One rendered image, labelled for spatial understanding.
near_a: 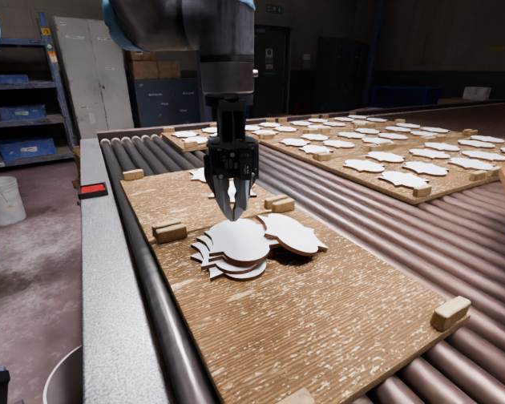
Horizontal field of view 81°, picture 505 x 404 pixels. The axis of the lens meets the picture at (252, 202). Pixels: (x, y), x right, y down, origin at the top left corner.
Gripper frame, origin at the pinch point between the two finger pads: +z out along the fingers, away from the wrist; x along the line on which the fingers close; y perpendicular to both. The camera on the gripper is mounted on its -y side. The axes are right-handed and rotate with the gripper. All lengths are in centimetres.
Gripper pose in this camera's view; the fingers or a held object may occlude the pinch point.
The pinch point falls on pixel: (232, 212)
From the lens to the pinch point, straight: 53.3
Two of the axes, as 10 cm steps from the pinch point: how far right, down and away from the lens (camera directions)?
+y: 1.5, 3.9, -9.1
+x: 9.9, -0.7, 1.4
